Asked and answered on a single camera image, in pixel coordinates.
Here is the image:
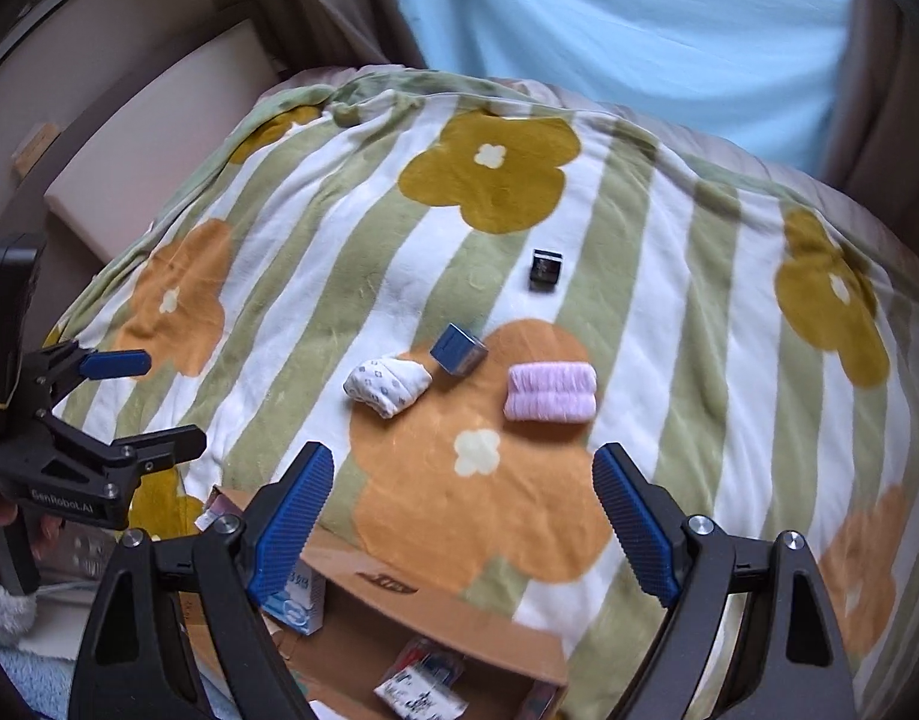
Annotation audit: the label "blue white carton box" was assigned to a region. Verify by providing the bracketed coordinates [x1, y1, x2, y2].
[261, 559, 326, 637]

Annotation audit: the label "white patterned socks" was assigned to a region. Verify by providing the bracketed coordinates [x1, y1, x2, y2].
[343, 358, 432, 419]

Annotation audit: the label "white floral tissue pack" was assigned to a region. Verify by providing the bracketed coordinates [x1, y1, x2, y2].
[373, 665, 468, 720]

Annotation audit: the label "red blue tissue pack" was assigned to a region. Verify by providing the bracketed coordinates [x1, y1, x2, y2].
[383, 635, 466, 688]

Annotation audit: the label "small dark blue box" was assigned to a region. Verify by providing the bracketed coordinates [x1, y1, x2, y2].
[430, 323, 489, 377]

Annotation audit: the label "pink towel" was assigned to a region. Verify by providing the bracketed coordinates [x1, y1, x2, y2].
[503, 361, 598, 424]

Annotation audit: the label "small black jar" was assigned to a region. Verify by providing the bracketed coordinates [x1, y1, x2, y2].
[528, 249, 564, 293]

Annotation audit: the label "person's left hand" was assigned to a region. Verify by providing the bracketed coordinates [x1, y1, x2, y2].
[0, 493, 62, 559]

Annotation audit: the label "white bedside cushion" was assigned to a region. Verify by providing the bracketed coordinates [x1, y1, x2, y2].
[44, 20, 276, 263]

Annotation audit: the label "cardboard box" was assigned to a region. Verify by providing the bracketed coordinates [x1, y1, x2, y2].
[261, 491, 567, 718]

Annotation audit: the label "floral striped fleece blanket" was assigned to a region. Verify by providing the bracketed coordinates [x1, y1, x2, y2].
[56, 68, 919, 718]

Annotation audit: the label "brown drape right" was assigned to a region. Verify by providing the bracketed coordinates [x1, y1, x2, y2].
[821, 0, 919, 255]

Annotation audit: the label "light blue window curtain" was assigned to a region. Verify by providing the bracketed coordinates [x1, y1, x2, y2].
[398, 0, 852, 171]

